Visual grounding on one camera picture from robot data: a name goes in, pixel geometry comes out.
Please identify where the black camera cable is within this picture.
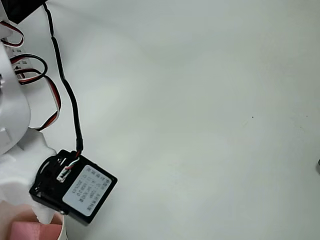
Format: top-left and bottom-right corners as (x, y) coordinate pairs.
(41, 1), (85, 158)

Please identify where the red white black servo wire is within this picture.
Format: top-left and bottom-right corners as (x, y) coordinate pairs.
(0, 20), (25, 49)
(10, 54), (49, 86)
(31, 74), (62, 133)

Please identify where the pink block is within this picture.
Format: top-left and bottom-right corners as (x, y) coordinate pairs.
(10, 220), (64, 240)

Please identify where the paper cup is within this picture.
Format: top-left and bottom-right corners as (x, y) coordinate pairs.
(0, 199), (69, 240)

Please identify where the black servo motor with label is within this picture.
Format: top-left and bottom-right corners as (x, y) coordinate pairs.
(28, 148), (119, 227)

